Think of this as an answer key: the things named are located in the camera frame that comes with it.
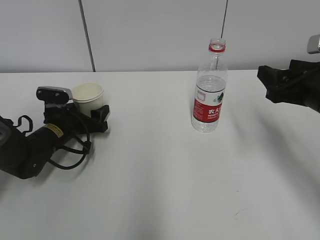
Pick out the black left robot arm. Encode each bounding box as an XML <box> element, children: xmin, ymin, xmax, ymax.
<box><xmin>0</xmin><ymin>103</ymin><xmax>110</xmax><ymax>179</ymax></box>

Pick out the clear plastic water bottle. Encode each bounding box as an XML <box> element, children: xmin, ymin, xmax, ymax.
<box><xmin>191</xmin><ymin>38</ymin><xmax>228</xmax><ymax>133</ymax></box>

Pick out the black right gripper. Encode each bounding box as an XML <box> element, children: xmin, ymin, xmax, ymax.
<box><xmin>257</xmin><ymin>59</ymin><xmax>320</xmax><ymax>112</ymax></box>

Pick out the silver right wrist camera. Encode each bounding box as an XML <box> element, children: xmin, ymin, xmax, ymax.
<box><xmin>306</xmin><ymin>34</ymin><xmax>320</xmax><ymax>55</ymax></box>

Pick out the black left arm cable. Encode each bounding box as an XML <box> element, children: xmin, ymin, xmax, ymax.
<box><xmin>47</xmin><ymin>109</ymin><xmax>92</xmax><ymax>170</ymax></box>

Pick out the white paper cup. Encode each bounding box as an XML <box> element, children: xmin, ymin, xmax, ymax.
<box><xmin>71</xmin><ymin>82</ymin><xmax>104</xmax><ymax>117</ymax></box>

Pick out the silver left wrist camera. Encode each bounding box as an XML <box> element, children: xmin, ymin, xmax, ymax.
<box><xmin>36</xmin><ymin>86</ymin><xmax>73</xmax><ymax>105</ymax></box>

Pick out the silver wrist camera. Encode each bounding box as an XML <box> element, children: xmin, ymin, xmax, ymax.
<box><xmin>306</xmin><ymin>34</ymin><xmax>320</xmax><ymax>55</ymax></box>
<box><xmin>36</xmin><ymin>86</ymin><xmax>73</xmax><ymax>105</ymax></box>

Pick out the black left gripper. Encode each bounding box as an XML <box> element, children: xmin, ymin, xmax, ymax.
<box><xmin>43</xmin><ymin>103</ymin><xmax>110</xmax><ymax>138</ymax></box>

